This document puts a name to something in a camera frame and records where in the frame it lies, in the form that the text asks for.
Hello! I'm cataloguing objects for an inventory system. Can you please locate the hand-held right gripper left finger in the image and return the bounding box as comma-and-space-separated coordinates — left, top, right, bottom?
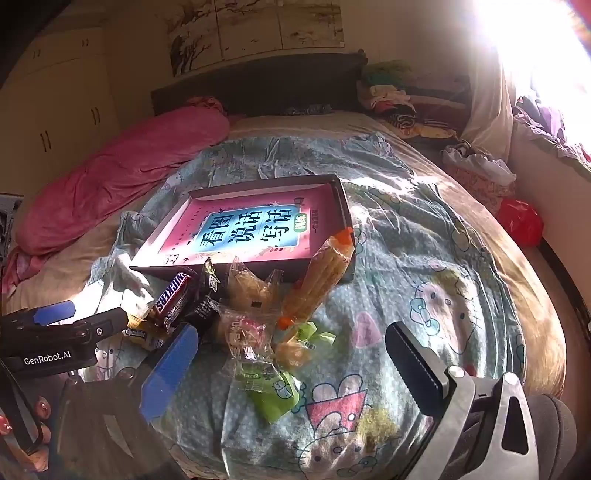
60, 322, 200, 480

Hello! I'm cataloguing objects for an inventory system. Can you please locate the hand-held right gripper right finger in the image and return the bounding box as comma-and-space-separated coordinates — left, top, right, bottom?
385, 322, 539, 480

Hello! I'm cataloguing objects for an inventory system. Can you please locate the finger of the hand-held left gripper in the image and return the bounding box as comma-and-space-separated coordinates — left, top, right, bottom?
69, 307, 129, 343
0, 300, 77, 326

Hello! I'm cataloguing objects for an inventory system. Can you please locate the black green pea snack packet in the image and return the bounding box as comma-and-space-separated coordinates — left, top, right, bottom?
182, 257, 228, 334

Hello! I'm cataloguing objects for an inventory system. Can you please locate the brown chocolate bar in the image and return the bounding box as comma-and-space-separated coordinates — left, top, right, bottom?
148, 268, 193, 331

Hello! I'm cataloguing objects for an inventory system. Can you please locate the clear packet with red cake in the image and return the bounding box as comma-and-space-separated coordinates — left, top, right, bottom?
215, 306, 280, 385

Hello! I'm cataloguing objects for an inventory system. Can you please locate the green candy packet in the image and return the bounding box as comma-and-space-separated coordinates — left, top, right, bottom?
271, 320, 339, 371
246, 370, 301, 425

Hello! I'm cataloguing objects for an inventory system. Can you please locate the clear floss pastry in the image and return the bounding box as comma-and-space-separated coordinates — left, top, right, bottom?
226, 255, 284, 315

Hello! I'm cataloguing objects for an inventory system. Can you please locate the dark cardboard box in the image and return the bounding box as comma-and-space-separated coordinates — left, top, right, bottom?
129, 174, 356, 284

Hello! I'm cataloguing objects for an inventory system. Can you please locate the orange bread packet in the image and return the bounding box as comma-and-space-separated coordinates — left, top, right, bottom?
276, 228, 356, 330

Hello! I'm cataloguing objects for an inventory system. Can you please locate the person's left hand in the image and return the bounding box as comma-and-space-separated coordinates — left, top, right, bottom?
0, 398, 57, 472

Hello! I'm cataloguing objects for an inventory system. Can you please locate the cartoon printed blanket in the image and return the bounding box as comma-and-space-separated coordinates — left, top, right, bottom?
88, 131, 528, 480

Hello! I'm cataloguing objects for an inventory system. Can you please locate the pink blanket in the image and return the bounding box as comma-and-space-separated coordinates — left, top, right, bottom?
1, 96, 232, 298

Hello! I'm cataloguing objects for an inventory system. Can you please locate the red bag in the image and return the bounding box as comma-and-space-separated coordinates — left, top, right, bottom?
496, 197, 545, 250

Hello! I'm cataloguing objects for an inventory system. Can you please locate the cream wardrobe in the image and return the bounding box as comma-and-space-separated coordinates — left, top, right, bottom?
0, 27, 122, 206

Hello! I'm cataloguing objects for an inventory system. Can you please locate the white plastic bag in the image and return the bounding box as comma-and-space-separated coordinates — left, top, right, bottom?
441, 141, 518, 186

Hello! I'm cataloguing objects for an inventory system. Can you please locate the pile of clothes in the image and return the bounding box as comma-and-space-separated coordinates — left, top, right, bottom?
359, 59, 468, 140

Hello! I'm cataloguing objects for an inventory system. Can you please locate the beige curtain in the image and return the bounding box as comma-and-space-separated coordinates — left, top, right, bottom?
461, 58, 517, 149

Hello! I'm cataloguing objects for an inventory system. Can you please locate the purple ruffled cloth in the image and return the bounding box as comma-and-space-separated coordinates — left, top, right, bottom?
512, 93, 591, 164

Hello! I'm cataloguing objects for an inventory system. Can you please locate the dark patterned cloth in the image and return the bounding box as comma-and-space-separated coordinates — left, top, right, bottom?
283, 103, 334, 117

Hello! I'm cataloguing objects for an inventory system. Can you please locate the dark headboard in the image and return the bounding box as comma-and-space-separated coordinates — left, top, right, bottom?
151, 51, 371, 119

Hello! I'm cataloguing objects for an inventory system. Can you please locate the wall painting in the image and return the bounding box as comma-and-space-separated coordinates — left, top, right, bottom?
168, 0, 348, 78

